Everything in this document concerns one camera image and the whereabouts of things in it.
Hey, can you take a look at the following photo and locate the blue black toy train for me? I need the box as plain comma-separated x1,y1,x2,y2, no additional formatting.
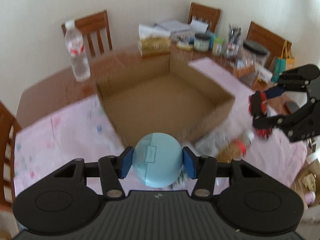
248,91,272,140

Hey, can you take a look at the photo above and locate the glass jar silver lid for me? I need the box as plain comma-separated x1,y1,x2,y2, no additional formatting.
216,130,254,163

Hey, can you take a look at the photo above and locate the light blue round case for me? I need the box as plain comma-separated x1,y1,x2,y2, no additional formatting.
132,133,183,188

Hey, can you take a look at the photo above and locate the yellow green paper bag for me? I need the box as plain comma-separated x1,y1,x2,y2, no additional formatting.
272,40,295,83

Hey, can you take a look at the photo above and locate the large clear black-lid jar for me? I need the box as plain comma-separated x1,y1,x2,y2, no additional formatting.
236,40,269,78

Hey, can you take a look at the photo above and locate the wooden chair right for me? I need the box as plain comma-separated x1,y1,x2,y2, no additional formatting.
246,21,286,71

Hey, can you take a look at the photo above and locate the wooden chair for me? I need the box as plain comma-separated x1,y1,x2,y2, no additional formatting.
1,102,22,212
74,10,113,57
246,21,286,71
187,2,221,33

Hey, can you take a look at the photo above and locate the clear pen holder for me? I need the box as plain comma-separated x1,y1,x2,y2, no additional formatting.
226,24,242,59

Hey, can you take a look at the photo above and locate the green lid small jar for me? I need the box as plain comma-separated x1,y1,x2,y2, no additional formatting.
212,37,225,56

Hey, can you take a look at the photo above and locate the pink floral tablecloth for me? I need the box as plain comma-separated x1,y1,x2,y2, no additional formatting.
12,57,308,198

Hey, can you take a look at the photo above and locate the open cardboard box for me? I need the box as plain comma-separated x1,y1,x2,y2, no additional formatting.
97,55,235,147

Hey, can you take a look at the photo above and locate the small black-lid jar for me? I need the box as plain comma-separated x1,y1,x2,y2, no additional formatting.
194,33,210,52

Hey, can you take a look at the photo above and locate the wooden chair far middle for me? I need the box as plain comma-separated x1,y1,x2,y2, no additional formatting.
187,2,221,33

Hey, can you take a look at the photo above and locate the wooden chair near left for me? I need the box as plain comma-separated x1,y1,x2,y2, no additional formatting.
1,102,22,212

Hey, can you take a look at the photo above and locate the gold tissue pack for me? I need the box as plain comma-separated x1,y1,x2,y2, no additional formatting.
138,24,171,57

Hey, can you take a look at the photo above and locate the clear water bottle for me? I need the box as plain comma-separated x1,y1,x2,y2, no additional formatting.
65,20,91,82

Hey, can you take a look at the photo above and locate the wooden chair far left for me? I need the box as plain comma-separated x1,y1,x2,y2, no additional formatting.
74,10,113,57

